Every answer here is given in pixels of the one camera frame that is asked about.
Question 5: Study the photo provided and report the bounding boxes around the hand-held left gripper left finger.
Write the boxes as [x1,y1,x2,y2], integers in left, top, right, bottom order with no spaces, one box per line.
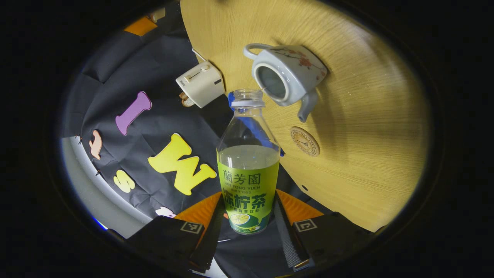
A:
[125,191,228,274]

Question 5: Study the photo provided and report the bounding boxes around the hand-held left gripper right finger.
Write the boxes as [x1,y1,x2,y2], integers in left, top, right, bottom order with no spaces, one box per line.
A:
[272,188,373,273]

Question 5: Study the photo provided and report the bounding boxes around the green label water bottle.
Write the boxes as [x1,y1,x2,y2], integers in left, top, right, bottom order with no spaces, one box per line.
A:
[216,88,281,235]

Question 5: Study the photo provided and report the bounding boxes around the round wooden coaster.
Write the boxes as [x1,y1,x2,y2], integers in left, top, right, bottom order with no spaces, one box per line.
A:
[290,126,321,157]

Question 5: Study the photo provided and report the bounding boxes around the white floral teacup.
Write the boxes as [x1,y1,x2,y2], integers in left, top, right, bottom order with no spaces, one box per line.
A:
[243,43,328,123]

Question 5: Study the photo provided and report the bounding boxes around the white toaster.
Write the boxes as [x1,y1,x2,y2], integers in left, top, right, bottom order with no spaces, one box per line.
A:
[176,61,225,109]

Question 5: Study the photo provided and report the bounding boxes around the toast slice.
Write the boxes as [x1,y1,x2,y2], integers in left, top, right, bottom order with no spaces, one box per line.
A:
[179,91,196,108]

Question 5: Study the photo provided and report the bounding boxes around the blue towel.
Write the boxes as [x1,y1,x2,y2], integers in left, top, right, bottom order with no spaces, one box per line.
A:
[227,91,286,157]

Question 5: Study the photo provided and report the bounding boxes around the white toaster cable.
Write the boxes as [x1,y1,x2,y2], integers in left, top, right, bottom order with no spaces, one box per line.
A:
[191,47,209,63]

